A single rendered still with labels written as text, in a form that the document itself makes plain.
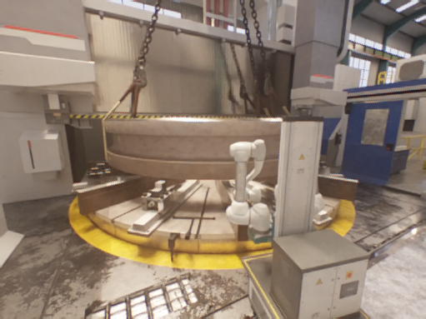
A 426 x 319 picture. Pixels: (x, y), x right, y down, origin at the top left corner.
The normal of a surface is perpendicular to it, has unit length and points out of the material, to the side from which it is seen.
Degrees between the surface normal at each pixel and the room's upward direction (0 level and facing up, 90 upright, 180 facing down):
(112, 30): 90
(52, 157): 90
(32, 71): 90
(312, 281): 90
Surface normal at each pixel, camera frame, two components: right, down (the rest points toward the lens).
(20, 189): 0.45, 0.18
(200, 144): -0.06, 0.20
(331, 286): 0.25, 0.19
